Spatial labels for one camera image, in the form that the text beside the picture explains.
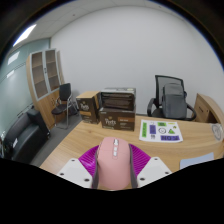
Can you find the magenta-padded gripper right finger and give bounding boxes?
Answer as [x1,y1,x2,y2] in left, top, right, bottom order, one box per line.
[128,143,173,189]

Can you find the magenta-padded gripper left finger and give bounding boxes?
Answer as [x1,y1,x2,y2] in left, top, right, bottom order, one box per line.
[56,144,101,190]

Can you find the pink computer mouse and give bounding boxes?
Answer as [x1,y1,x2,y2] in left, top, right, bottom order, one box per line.
[96,136,132,191]

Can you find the white printed sticker sheet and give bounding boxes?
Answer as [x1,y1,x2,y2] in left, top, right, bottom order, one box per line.
[138,119,184,144]

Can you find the black leather sofa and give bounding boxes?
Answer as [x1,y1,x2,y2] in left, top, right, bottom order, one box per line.
[1,108,52,164]

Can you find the low brown cardboard box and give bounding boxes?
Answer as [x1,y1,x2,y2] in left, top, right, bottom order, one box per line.
[98,106,136,132]

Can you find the tall brown cardboard box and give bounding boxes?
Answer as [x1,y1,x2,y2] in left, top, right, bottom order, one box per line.
[75,90,102,125]

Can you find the grey backpack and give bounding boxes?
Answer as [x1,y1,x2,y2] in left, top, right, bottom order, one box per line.
[161,82,188,120]

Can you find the wooden shelf cabinet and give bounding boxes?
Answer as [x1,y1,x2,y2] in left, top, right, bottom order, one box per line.
[25,48,66,131]

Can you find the black cardboard box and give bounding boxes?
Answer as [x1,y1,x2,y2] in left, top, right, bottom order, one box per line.
[100,87,137,112]

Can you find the wooden side desk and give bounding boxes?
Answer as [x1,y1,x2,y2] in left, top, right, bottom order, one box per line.
[193,93,224,126]

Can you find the black visitor chair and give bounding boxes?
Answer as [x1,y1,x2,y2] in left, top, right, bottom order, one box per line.
[51,82,79,130]

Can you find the black mesh office chair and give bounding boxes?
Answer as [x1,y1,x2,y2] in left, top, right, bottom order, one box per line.
[146,74,197,122]

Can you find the ceiling light panel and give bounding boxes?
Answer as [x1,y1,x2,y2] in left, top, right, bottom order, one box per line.
[12,23,38,48]

